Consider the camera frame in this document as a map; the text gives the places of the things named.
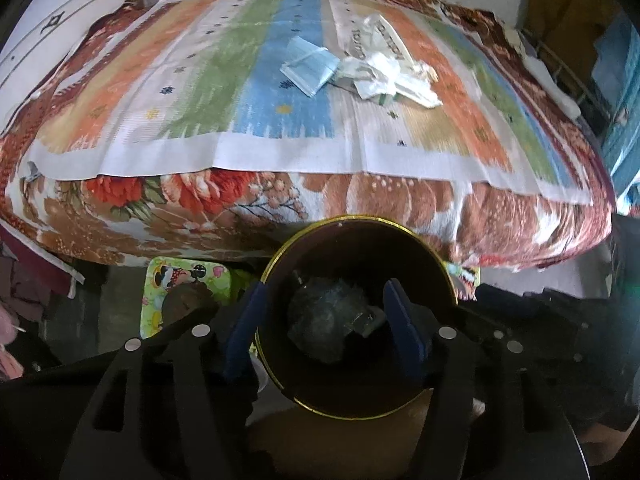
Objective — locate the pink cloth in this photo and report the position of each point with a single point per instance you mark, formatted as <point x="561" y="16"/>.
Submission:
<point x="9" y="345"/>

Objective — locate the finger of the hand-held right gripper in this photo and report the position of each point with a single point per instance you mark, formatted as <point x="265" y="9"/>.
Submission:
<point x="530" y="312"/>

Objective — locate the white wipes packet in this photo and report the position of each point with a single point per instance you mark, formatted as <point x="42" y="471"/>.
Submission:
<point x="377" y="35"/>

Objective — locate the metal bed rail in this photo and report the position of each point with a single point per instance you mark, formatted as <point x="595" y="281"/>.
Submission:
<point x="560" y="67"/>

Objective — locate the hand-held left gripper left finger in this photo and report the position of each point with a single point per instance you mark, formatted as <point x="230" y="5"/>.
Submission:
<point x="245" y="330"/>

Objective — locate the white paper wrapper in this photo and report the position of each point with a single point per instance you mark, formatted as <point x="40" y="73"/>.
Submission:
<point x="372" y="75"/>

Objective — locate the blue printed curtain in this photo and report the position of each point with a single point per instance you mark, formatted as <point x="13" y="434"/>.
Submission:
<point x="622" y="150"/>

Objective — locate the brown hanging garment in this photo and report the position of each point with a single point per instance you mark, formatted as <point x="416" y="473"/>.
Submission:
<point x="565" y="10"/>

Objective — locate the green cartoon stool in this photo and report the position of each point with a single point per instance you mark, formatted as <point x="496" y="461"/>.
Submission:
<point x="175" y="290"/>

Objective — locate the white headboard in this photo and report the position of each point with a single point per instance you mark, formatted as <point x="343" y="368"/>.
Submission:
<point x="45" y="35"/>

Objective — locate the floral brown blanket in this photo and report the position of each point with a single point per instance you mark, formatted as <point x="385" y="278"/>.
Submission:
<point x="400" y="215"/>

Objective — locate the white cloth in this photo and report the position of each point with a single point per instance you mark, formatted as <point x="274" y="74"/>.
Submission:
<point x="542" y="72"/>

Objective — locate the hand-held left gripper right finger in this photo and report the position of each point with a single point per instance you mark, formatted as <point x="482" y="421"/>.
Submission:
<point x="405" y="330"/>

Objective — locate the striped pastel mat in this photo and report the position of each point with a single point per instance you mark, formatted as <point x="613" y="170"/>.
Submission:
<point x="200" y="85"/>

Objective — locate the clear plastic bag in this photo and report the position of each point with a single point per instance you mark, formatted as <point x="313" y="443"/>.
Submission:
<point x="325" y="315"/>

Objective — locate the dark brown bin gold rim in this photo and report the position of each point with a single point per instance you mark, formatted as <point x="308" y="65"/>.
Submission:
<point x="350" y="387"/>

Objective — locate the colourful printed cloth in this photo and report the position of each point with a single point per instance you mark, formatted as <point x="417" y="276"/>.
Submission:
<point x="465" y="280"/>

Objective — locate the light blue hanging cloth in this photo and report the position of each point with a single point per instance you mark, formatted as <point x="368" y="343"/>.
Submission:
<point x="615" y="50"/>

